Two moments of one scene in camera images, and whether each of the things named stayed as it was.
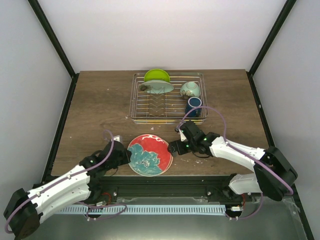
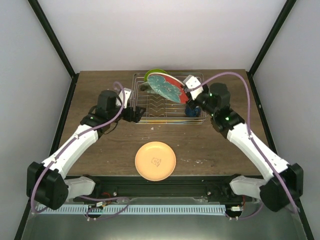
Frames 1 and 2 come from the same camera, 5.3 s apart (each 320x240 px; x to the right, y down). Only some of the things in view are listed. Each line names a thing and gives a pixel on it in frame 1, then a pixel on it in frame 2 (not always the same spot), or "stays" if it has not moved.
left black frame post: [55, 40] stays
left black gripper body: [124, 161] → [128, 117]
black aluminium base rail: [166, 189] stays
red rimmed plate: [150, 156] → [168, 87]
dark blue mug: [193, 102] stays
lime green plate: [157, 74] stays
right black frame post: [277, 25] stays
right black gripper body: [181, 150] → [191, 104]
